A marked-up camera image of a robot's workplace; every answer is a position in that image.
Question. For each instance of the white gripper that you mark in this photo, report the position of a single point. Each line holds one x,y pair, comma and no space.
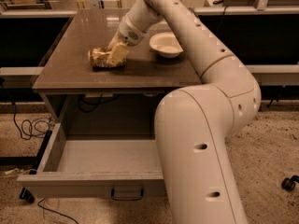
130,34

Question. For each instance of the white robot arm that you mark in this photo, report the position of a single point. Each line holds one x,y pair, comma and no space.
191,123

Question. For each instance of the open grey top drawer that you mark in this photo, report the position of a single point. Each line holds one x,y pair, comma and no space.
83,168

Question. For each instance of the white paper bowl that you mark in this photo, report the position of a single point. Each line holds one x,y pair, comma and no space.
166,45

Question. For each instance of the grey cabinet with countertop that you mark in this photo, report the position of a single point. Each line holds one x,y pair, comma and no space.
110,102

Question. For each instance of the black cabinet caster wheel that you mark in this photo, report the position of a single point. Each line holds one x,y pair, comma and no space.
27,196

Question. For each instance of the black caster wheel right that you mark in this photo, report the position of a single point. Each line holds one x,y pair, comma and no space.
290,183

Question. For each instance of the black drawer handle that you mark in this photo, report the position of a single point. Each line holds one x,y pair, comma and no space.
126,195

